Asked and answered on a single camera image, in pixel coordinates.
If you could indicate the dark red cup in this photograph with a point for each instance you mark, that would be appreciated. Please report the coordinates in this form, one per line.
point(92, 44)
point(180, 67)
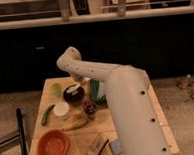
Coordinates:
point(90, 110)

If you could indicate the yellow banana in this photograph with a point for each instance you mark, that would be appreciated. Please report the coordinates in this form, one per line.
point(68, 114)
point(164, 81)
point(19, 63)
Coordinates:
point(75, 122)

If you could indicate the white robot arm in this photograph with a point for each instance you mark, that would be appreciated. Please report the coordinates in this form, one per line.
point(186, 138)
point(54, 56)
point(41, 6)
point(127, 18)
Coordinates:
point(126, 90)

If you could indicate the green cucumber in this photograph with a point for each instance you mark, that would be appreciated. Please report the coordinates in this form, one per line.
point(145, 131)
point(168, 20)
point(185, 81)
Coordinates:
point(46, 114)

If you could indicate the wooden block brush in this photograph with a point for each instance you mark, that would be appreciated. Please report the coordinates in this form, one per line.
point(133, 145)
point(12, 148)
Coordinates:
point(98, 145)

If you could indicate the white dish brush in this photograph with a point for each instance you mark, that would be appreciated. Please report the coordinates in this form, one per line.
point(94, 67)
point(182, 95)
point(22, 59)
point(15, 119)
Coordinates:
point(73, 88)

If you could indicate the orange bowl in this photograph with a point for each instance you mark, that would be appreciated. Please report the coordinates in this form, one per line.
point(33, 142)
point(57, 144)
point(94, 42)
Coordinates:
point(53, 142)

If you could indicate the dark purple bowl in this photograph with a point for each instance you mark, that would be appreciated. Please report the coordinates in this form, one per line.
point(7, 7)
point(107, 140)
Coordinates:
point(74, 97)

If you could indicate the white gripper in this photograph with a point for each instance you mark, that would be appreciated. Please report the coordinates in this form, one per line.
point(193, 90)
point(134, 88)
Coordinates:
point(77, 78)

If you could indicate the light green round fruit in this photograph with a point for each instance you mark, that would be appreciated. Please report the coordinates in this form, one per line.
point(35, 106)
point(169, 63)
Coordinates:
point(56, 89)

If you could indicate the black metal bar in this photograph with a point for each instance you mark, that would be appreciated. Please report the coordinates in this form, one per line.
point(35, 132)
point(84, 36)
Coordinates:
point(22, 137)

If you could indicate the white round lid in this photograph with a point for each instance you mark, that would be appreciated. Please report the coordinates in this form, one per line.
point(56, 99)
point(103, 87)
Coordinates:
point(61, 110)

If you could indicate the blue sponge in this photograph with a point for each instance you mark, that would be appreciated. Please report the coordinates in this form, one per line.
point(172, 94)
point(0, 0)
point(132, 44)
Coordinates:
point(115, 147)

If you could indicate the metal railing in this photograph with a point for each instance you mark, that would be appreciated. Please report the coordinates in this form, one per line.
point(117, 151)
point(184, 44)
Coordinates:
point(28, 13)

